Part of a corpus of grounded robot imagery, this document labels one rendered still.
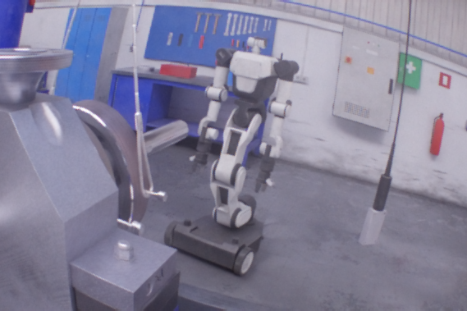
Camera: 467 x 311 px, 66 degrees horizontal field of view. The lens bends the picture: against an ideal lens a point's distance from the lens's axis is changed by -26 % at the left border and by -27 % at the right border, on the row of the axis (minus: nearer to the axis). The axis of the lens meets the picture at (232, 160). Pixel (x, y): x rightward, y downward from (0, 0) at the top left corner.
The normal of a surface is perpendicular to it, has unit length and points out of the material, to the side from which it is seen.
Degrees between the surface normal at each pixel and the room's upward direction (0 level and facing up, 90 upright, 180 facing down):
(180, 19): 90
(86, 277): 90
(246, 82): 90
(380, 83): 90
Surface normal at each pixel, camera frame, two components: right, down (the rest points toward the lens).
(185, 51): -0.30, 0.21
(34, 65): 0.73, 0.30
